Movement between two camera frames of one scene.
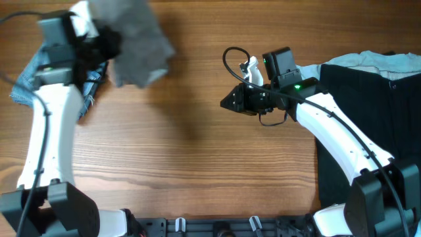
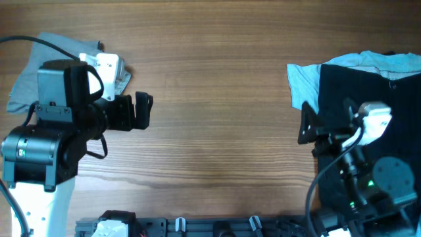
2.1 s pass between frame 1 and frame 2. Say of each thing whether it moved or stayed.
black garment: stayed
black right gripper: moved
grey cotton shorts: moved
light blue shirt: stayed
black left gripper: moved
